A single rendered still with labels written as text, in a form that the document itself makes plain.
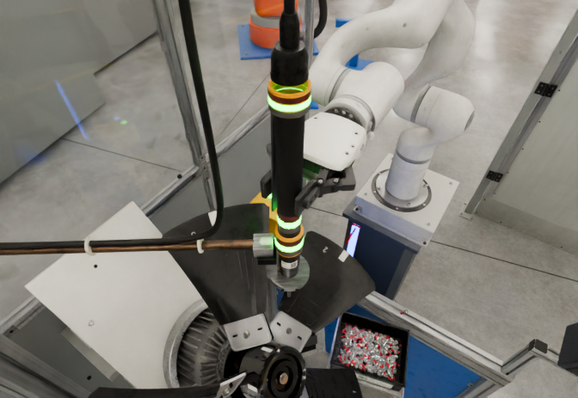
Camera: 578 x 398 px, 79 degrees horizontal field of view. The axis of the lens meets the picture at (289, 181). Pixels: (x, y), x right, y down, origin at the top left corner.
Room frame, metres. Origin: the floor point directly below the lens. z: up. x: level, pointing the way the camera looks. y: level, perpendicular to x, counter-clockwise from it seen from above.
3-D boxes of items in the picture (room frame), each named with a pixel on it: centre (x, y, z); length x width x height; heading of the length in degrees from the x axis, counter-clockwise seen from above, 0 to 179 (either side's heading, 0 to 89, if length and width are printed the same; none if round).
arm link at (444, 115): (0.88, -0.45, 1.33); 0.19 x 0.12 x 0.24; 53
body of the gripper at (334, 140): (0.40, -0.06, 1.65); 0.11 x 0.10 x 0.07; 147
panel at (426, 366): (0.56, -0.28, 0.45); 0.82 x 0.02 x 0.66; 57
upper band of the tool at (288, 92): (0.31, 0.00, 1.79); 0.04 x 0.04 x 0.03
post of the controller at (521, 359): (0.32, -0.64, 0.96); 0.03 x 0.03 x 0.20; 57
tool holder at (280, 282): (0.31, 0.01, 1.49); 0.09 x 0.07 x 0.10; 92
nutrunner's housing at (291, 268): (0.31, 0.00, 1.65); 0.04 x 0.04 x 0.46
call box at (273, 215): (0.77, 0.05, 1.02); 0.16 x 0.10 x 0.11; 57
